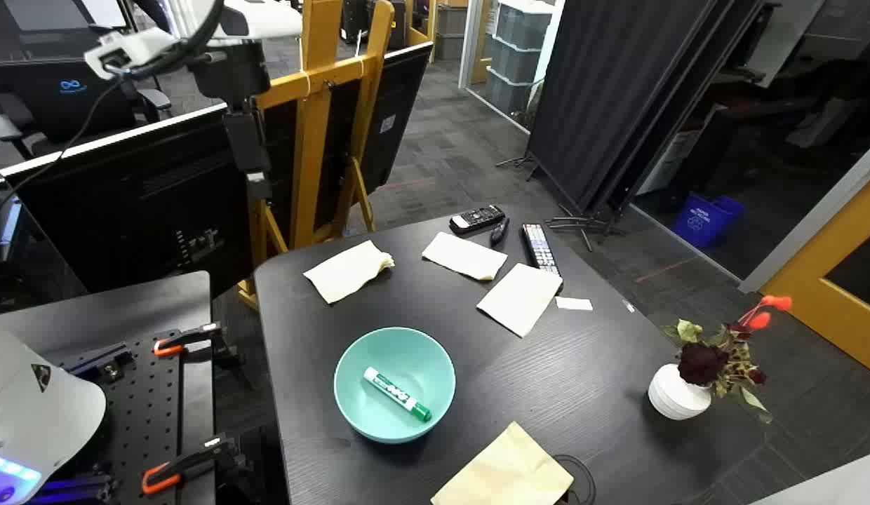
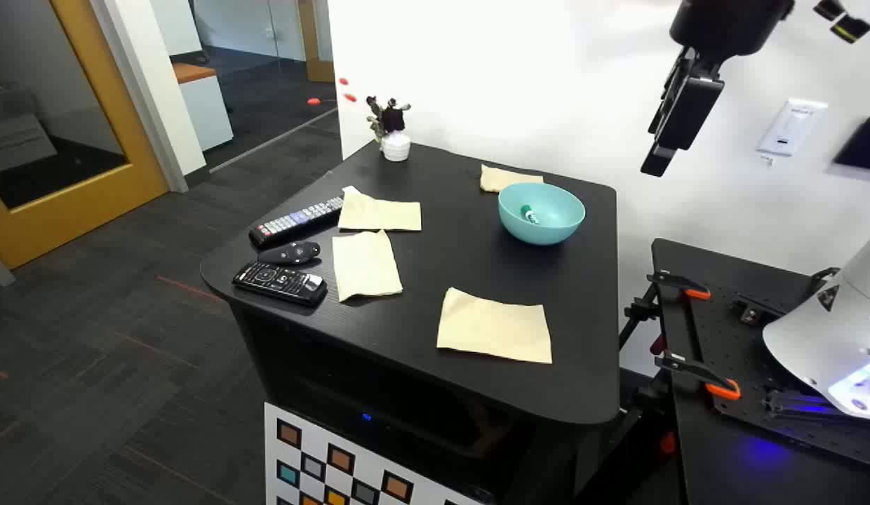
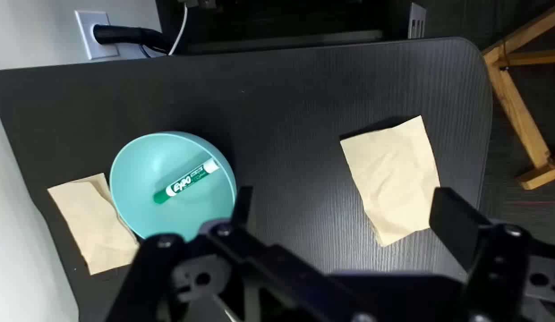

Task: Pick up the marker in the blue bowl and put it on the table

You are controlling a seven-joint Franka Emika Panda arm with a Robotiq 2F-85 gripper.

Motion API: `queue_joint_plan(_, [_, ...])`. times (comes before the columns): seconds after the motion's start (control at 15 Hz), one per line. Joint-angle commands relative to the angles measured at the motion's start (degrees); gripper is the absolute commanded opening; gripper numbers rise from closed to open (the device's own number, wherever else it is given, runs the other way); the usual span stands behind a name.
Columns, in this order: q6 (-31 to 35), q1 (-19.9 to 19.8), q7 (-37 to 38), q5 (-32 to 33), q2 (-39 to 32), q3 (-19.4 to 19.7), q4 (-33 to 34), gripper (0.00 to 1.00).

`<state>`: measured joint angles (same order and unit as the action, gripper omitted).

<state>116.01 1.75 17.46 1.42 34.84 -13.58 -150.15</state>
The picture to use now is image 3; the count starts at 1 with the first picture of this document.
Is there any teal blue bowl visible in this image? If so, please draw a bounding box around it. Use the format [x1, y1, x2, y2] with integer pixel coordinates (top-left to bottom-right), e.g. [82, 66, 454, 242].
[109, 131, 236, 242]

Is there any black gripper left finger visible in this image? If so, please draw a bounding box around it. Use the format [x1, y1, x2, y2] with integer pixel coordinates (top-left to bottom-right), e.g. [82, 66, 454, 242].
[105, 186, 252, 322]

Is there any tan napkin beside bowl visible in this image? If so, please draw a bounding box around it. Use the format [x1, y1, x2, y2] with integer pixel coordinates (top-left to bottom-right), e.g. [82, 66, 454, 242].
[48, 174, 138, 276]

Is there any white cable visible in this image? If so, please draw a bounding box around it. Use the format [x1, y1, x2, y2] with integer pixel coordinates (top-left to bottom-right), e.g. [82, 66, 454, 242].
[166, 2, 190, 57]

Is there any green dry erase marker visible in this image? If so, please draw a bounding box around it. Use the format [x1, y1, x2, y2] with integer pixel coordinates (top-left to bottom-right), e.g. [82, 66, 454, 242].
[152, 159, 218, 204]

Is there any white wall power outlet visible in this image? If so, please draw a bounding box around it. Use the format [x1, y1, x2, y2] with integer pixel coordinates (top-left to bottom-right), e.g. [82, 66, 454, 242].
[75, 11, 118, 61]

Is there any black power plug cable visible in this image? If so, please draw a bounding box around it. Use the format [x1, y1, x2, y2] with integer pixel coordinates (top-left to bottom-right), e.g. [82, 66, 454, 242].
[93, 23, 173, 55]

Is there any wooden frame stand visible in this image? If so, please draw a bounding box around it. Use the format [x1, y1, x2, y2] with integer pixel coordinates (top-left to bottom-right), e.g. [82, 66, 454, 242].
[481, 0, 555, 193]

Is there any tan napkin on right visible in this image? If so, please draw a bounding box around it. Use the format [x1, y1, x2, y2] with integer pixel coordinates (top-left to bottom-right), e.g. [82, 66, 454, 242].
[340, 116, 440, 247]

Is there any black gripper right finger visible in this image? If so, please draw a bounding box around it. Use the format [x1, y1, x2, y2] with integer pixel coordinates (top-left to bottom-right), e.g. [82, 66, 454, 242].
[429, 188, 555, 322]

